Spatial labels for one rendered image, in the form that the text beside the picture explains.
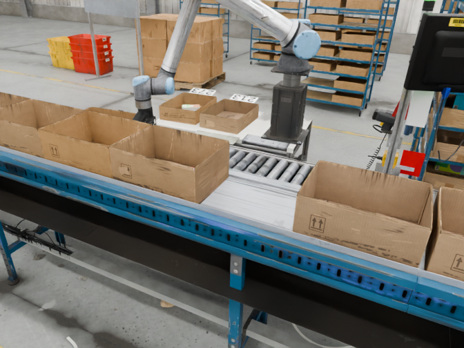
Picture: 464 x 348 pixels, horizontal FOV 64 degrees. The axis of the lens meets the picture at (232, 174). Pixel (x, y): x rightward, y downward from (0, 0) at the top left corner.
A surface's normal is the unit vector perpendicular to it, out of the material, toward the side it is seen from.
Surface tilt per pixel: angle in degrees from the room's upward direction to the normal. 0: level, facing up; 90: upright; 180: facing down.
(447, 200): 90
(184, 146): 89
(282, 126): 90
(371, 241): 91
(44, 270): 0
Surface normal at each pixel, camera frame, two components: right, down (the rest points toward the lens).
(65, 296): 0.03, -0.88
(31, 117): 0.90, 0.23
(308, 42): 0.18, 0.55
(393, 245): -0.43, 0.42
